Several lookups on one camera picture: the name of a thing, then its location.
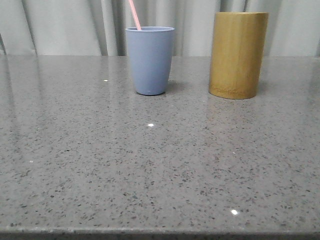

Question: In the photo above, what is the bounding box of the bamboo wooden cup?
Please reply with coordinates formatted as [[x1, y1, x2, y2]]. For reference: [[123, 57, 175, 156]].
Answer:
[[208, 12, 269, 100]]

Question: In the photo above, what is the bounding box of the grey curtain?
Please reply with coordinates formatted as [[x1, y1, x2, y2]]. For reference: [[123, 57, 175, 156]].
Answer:
[[0, 0, 320, 57]]

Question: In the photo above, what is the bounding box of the blue plastic cup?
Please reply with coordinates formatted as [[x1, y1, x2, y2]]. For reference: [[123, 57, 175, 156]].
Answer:
[[125, 26, 175, 96]]

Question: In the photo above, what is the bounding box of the pink chopstick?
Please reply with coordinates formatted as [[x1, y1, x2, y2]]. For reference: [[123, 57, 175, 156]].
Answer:
[[128, 0, 142, 31]]

